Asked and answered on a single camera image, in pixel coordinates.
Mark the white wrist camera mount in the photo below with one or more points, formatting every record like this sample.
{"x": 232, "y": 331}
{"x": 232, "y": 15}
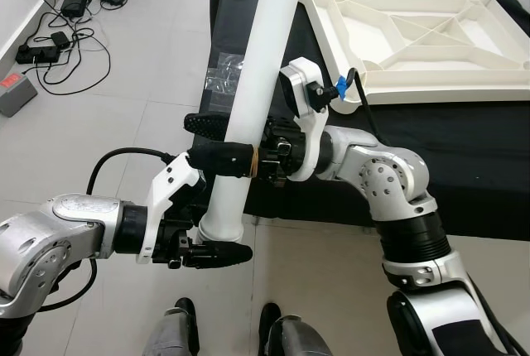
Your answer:
{"x": 170, "y": 190}
{"x": 306, "y": 95}

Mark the yellow rubber band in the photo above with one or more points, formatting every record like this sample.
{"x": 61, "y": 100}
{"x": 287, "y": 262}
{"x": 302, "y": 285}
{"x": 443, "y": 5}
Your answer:
{"x": 253, "y": 161}

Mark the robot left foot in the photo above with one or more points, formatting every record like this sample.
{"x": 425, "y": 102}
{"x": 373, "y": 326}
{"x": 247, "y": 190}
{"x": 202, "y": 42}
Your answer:
{"x": 174, "y": 331}

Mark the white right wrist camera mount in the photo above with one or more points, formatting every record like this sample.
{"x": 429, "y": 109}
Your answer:
{"x": 306, "y": 95}

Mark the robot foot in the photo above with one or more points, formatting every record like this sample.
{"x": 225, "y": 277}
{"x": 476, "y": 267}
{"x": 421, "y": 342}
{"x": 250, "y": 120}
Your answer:
{"x": 174, "y": 331}
{"x": 294, "y": 335}

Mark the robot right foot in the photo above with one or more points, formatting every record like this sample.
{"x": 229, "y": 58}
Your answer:
{"x": 294, "y": 335}

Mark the black tablecloth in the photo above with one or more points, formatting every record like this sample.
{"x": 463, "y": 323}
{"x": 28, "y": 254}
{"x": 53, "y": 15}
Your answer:
{"x": 464, "y": 165}

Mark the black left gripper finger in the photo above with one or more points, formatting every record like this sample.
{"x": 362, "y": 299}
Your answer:
{"x": 219, "y": 255}

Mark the grey box red display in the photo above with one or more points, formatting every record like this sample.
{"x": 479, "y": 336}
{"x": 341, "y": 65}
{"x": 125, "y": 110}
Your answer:
{"x": 15, "y": 93}

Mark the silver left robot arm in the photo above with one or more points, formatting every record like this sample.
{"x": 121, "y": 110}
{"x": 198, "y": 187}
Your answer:
{"x": 50, "y": 240}

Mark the white plastic children table top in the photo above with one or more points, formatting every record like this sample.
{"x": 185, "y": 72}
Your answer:
{"x": 414, "y": 41}

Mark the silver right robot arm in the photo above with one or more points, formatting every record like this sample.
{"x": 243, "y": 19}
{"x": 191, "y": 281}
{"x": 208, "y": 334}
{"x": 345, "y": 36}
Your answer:
{"x": 397, "y": 190}

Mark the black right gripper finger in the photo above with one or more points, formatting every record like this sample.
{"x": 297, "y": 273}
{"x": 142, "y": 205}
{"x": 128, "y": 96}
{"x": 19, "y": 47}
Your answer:
{"x": 224, "y": 161}
{"x": 207, "y": 126}

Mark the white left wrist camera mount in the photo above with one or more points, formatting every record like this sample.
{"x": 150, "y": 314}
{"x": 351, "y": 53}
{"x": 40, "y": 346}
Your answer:
{"x": 170, "y": 190}

